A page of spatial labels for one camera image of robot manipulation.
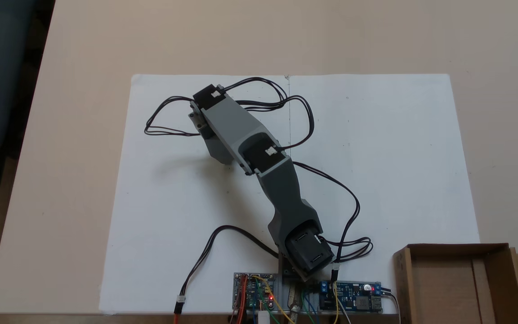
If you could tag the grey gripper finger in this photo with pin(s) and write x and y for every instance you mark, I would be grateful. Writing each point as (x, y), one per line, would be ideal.
(221, 150)

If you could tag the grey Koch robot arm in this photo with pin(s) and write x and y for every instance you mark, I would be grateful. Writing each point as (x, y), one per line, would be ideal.
(286, 202)

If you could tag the motor controller circuit board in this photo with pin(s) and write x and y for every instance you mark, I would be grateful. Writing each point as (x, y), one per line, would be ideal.
(254, 292)

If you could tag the white paper sheet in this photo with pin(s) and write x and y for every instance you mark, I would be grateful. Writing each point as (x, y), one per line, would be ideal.
(376, 180)

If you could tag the blue power circuit board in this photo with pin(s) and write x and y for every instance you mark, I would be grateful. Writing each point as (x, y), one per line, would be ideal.
(353, 297)

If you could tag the brown cardboard box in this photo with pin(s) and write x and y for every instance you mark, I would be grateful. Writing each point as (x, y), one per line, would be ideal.
(461, 288)

